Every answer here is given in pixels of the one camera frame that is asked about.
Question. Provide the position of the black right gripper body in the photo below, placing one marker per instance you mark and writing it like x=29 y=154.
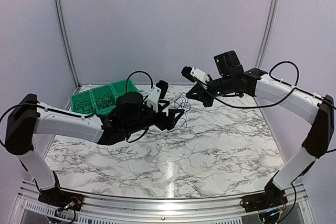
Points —
x=222 y=82

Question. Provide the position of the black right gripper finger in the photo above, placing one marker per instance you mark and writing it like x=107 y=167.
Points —
x=204 y=99
x=195 y=92

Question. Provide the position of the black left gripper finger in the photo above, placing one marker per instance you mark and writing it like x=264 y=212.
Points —
x=173 y=116
x=163 y=104

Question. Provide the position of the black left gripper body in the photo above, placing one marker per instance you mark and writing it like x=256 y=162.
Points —
x=161 y=123

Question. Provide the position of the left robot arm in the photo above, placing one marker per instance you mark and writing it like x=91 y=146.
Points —
x=132 y=113

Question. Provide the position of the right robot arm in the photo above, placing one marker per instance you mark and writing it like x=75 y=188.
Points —
x=234 y=80

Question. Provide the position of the green bin right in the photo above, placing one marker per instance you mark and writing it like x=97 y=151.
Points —
x=119 y=88

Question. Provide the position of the green bin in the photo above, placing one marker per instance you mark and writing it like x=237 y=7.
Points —
x=83 y=103
x=104 y=99
x=119 y=88

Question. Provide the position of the green bin middle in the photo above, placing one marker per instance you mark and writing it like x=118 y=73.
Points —
x=104 y=99

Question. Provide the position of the green bin left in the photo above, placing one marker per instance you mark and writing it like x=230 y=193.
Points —
x=83 y=103

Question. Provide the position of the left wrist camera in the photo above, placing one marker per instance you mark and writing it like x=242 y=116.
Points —
x=156 y=93

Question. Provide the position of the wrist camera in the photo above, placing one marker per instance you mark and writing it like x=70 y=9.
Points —
x=156 y=93
x=192 y=74

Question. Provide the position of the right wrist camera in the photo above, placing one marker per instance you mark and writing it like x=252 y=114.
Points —
x=192 y=74

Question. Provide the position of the aluminium front rail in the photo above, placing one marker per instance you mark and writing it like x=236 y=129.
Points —
x=114 y=209

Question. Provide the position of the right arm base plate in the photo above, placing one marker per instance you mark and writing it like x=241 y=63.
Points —
x=270 y=198

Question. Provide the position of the right aluminium corner post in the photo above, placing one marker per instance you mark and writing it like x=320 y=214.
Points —
x=267 y=32

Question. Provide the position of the aluminium corner post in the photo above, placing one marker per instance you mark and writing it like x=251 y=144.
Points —
x=267 y=32
x=65 y=43

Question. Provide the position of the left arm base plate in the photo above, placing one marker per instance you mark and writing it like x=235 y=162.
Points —
x=60 y=198

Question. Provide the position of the left aluminium corner post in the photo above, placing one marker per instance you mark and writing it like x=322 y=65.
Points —
x=65 y=43

